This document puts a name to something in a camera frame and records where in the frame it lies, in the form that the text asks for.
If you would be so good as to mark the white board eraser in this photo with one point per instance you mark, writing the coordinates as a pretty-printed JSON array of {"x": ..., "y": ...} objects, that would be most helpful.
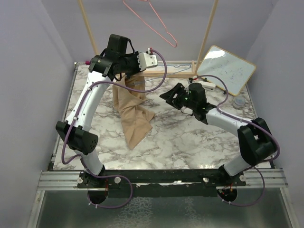
[{"x": 208, "y": 85}]

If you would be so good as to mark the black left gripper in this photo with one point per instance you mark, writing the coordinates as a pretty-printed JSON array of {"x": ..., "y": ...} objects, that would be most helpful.
[{"x": 134, "y": 56}]

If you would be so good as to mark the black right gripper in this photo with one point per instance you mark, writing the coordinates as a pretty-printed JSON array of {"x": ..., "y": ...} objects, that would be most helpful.
[{"x": 179, "y": 90}]

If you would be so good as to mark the aluminium table frame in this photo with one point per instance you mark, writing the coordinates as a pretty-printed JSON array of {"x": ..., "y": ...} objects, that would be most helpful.
[{"x": 177, "y": 144}]

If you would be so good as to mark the small clear dish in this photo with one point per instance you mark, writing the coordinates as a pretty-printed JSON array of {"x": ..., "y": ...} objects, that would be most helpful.
[{"x": 239, "y": 102}]

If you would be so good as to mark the small whiteboard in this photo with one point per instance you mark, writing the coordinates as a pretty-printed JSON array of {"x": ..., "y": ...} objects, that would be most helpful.
[{"x": 225, "y": 69}]

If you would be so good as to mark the blue wire hanger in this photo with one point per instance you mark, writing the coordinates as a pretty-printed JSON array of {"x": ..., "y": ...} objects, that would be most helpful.
[{"x": 174, "y": 70}]

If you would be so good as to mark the beige t shirt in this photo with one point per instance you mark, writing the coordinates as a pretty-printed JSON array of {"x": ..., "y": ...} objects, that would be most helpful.
[{"x": 135, "y": 119}]

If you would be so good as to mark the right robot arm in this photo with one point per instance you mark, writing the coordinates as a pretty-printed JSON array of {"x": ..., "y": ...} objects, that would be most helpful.
[{"x": 255, "y": 140}]

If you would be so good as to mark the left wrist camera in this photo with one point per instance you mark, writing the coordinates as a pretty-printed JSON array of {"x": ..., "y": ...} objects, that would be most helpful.
[{"x": 146, "y": 60}]

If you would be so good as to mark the pink wire hanger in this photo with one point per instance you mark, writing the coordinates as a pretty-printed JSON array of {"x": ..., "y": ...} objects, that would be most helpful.
[{"x": 155, "y": 23}]

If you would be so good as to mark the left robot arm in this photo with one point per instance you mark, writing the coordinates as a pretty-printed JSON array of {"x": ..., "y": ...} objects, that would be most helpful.
[{"x": 103, "y": 70}]

